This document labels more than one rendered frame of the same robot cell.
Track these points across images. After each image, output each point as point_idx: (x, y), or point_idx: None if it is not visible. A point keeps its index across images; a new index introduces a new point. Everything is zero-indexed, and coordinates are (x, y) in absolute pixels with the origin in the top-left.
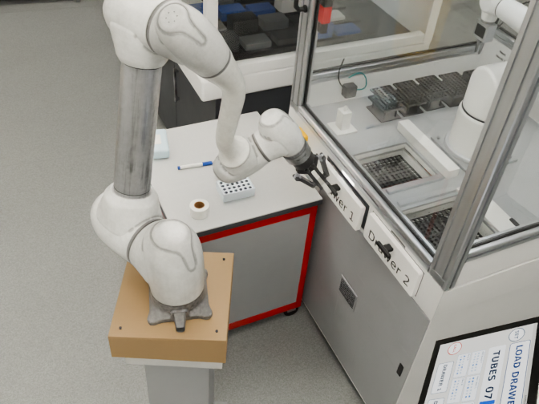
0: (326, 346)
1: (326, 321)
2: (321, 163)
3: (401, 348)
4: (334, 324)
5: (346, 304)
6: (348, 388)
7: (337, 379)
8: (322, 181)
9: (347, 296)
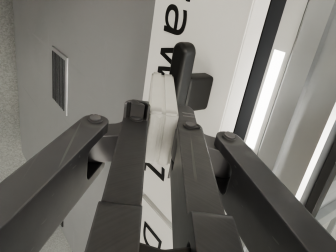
0: (12, 6)
1: (20, 7)
2: (272, 233)
3: (72, 232)
4: (26, 34)
5: (50, 76)
6: (13, 75)
7: (3, 59)
8: (165, 157)
9: (56, 83)
